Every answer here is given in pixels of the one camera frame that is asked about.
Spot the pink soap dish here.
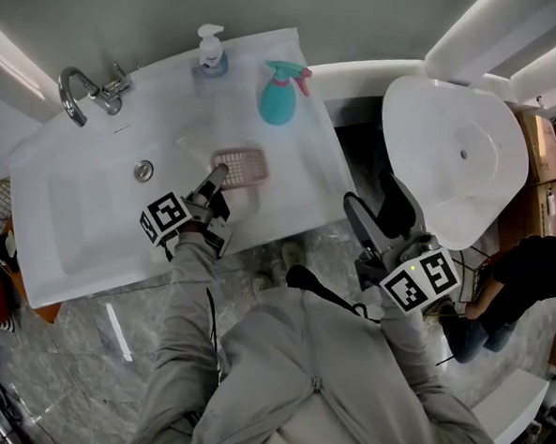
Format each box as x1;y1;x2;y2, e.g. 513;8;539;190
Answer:
208;142;271;192

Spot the metal sink drain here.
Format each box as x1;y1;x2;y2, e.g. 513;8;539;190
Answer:
132;158;156;183

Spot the person's right shoe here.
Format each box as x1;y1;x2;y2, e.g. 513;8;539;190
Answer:
278;240;307;276

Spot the cardboard box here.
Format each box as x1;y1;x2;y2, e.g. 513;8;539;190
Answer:
508;107;556;188
496;174;556;244

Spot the person's gray jacket torso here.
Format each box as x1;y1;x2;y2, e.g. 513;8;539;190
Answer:
128;273;512;444

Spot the black and white cloth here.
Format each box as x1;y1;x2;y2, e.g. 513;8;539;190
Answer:
0;230;23;273

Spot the person's right forearm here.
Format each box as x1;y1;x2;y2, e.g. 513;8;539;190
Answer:
372;288;449;402

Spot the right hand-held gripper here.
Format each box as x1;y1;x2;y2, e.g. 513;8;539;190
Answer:
337;169;468;319

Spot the black strap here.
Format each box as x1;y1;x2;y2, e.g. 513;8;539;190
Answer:
282;263;385;325

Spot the teal spray bottle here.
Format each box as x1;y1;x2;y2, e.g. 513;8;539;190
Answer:
257;59;314;129

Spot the white bathtub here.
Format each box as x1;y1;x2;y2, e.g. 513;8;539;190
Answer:
373;74;536;256

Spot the chrome faucet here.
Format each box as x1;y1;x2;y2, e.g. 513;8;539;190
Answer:
54;58;135;131

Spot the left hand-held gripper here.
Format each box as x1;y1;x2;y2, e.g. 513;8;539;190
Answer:
137;158;238;262

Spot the person's left forearm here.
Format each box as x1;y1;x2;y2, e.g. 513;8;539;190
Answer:
152;223;232;372

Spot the white sink vanity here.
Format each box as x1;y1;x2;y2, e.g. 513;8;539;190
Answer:
0;10;371;329

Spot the person's shoe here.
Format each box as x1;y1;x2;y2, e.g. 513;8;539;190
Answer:
278;240;307;276
251;270;277;297

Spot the white step platform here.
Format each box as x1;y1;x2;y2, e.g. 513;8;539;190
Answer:
469;365;552;444

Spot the white pump soap bottle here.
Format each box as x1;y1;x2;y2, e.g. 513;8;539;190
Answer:
193;22;232;80

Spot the person's left shoe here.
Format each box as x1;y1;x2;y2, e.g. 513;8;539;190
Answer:
251;270;277;297

